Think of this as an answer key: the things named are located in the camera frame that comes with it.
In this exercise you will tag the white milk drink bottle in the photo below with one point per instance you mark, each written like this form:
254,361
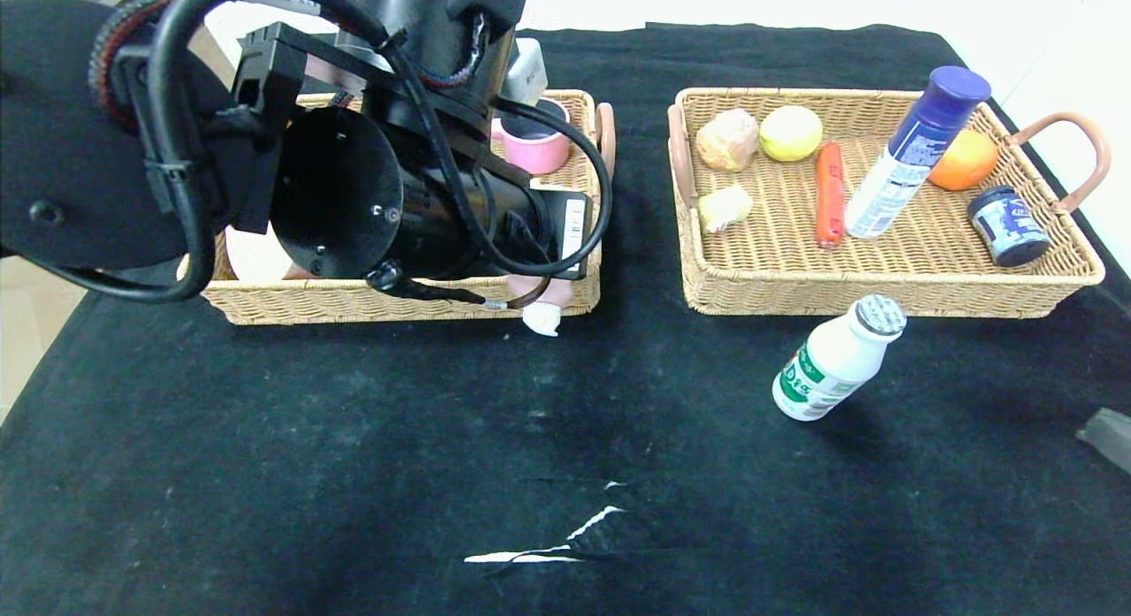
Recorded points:
831,368

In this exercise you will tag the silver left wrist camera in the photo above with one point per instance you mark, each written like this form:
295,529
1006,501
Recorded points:
527,68

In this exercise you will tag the orange fruit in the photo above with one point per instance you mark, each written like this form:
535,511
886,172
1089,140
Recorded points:
967,165

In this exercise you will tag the pink bowl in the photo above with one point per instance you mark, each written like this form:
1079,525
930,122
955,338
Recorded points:
256,258

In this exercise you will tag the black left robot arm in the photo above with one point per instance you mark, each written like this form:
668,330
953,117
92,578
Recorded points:
336,192

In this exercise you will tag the orange sausage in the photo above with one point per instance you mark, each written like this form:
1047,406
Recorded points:
830,192

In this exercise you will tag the black table cloth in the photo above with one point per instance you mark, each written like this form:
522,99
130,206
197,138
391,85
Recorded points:
353,439

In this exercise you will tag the yellow cake slice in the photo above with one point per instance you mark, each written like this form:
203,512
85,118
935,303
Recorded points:
724,205

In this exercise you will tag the short white scrap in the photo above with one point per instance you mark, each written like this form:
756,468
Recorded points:
596,519

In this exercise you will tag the pinkish brown bread toy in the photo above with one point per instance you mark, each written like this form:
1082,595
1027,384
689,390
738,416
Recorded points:
729,139

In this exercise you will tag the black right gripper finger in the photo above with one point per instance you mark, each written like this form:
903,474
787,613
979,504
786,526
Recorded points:
1113,439

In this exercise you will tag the dark blue jar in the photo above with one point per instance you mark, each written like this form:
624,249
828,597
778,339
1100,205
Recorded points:
1007,227

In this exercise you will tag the blue capped spray can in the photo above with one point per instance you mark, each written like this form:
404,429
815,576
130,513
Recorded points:
884,201

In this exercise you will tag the pink toy saucepan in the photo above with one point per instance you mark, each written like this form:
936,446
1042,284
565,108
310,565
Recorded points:
543,152

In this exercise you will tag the wicker basket with utensils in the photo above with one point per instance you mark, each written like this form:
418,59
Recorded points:
398,307

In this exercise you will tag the long white scrap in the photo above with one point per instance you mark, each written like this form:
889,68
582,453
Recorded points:
521,558

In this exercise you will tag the yellow lemon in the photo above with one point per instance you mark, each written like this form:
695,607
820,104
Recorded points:
791,134

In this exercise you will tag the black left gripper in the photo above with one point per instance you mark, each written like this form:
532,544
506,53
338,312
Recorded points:
573,233

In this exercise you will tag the pink lotion tube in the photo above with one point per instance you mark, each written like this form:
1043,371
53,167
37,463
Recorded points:
541,320

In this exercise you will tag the wicker basket with food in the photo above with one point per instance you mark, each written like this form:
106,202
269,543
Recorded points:
884,271

